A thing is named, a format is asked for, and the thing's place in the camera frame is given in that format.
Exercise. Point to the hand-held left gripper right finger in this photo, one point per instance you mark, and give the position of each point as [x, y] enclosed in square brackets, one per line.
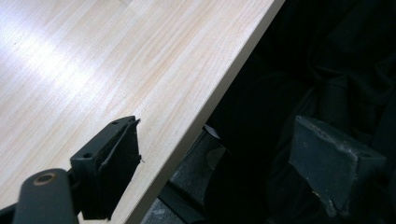
[327, 168]

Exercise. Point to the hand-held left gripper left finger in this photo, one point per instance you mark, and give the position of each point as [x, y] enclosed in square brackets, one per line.
[104, 168]

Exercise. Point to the dark metal stand base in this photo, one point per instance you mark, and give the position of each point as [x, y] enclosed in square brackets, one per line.
[193, 174]

